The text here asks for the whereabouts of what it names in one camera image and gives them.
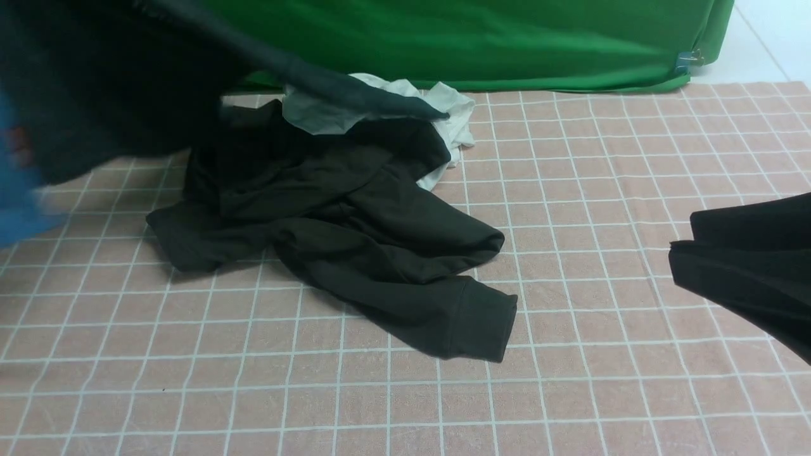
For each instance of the dark gray long-sleeve top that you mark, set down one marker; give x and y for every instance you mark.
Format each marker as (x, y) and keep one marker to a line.
(345, 214)

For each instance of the blue t-shirt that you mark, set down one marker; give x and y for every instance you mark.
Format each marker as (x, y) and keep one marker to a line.
(22, 214)

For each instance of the metal binder clip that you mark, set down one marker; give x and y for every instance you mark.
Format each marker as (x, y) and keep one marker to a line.
(687, 61)

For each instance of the green backdrop cloth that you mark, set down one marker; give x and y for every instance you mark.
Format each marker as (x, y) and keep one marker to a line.
(568, 46)

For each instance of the dark teal shirt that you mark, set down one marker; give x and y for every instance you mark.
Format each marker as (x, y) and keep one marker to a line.
(86, 82)

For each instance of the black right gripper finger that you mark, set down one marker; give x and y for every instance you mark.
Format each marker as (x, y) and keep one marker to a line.
(753, 260)

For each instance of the white shirt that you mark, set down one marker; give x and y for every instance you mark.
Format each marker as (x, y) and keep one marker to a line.
(320, 118)

